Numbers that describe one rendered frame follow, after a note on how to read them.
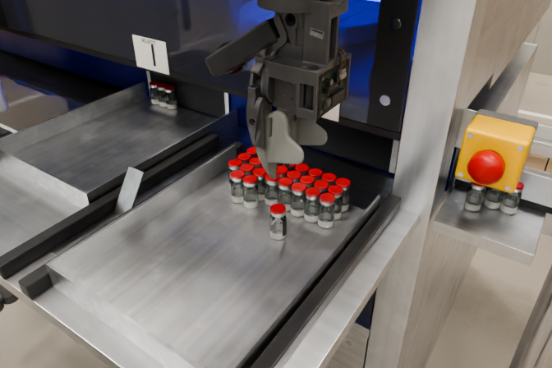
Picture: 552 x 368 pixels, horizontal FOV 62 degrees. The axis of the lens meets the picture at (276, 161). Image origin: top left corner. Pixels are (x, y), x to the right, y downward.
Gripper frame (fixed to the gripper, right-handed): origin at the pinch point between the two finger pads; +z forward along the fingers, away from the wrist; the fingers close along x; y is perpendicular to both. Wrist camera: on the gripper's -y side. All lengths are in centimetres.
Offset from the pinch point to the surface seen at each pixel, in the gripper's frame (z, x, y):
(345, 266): 9.6, -2.1, 11.3
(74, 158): 11.4, -3.3, -39.6
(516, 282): 100, 115, 31
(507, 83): 12, 76, 14
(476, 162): -0.9, 11.9, 20.4
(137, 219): 9.8, -9.7, -15.9
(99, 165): 11.4, -2.3, -34.2
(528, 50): 12, 107, 14
